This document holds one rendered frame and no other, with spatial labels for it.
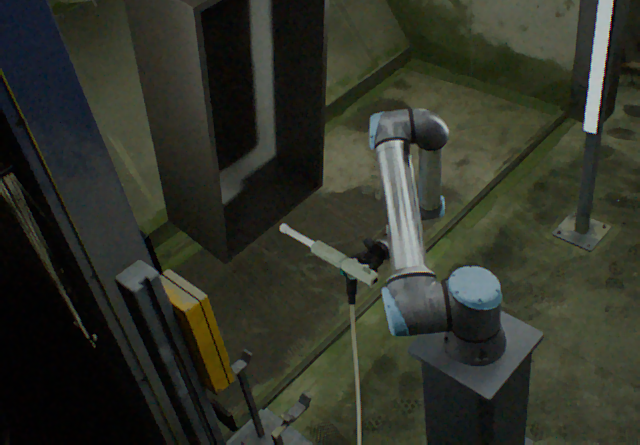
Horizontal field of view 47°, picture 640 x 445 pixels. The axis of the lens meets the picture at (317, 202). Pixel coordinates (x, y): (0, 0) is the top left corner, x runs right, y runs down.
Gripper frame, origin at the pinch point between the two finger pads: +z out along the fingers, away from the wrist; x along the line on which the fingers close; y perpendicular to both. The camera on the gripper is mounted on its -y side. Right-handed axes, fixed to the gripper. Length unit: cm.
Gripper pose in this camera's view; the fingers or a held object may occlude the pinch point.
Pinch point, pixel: (348, 273)
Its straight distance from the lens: 279.7
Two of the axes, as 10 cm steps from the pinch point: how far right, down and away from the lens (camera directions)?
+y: 0.1, 7.9, 6.1
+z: -6.6, 4.6, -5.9
